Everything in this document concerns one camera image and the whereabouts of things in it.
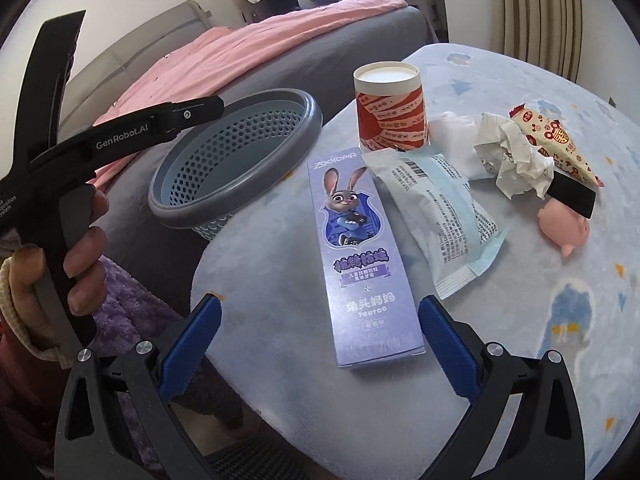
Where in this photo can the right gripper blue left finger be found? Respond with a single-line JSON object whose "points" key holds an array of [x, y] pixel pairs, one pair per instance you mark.
{"points": [[183, 345]]}

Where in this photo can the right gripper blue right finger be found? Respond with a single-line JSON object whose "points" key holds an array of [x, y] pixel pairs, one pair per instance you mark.
{"points": [[454, 345]]}

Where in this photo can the purple toothpaste box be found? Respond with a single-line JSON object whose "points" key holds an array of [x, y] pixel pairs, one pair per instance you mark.
{"points": [[372, 310]]}

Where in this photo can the blue white wipes packet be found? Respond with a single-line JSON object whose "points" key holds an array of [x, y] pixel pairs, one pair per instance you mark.
{"points": [[457, 236]]}

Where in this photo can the white paper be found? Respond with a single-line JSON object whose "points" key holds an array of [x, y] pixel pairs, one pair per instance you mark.
{"points": [[504, 151]]}

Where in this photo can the small black block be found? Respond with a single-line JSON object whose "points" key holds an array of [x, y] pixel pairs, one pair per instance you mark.
{"points": [[573, 194]]}

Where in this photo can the red cartoon snack wrapper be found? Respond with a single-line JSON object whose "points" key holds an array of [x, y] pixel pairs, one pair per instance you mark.
{"points": [[551, 140]]}

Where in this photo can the red white paper cup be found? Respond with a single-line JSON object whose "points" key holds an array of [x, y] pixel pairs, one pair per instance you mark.
{"points": [[390, 106]]}

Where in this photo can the grey perforated trash basket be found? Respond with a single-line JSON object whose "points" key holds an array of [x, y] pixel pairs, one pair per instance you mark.
{"points": [[216, 169]]}

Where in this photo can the person's left hand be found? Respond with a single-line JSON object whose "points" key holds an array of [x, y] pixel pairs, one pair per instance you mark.
{"points": [[82, 263]]}

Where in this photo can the grey headboard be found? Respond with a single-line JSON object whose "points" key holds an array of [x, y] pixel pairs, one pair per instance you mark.
{"points": [[93, 90]]}

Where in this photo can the grey bed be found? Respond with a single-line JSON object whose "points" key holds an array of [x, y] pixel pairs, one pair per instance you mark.
{"points": [[164, 260]]}

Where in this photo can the pink bed blanket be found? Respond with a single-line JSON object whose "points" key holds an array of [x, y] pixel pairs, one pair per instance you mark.
{"points": [[217, 57]]}

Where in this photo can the pink pig toy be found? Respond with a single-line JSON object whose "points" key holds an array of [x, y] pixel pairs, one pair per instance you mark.
{"points": [[563, 226]]}

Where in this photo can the right beige curtain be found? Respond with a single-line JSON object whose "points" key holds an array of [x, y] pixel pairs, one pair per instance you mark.
{"points": [[545, 33]]}

